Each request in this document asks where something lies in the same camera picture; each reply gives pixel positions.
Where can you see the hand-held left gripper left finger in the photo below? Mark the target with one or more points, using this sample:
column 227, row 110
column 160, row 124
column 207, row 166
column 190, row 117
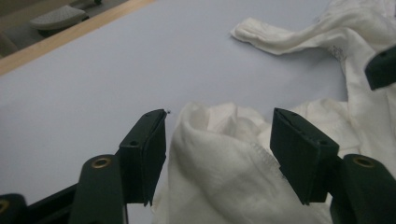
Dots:
column 140, row 161

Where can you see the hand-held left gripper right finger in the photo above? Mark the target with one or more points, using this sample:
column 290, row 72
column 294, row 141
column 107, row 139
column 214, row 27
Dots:
column 299, row 155

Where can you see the white baby romper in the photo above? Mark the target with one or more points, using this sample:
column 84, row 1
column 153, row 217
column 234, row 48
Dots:
column 218, row 174

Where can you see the dark grey foot pedal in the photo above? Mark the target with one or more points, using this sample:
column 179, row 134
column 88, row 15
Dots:
column 59, row 17

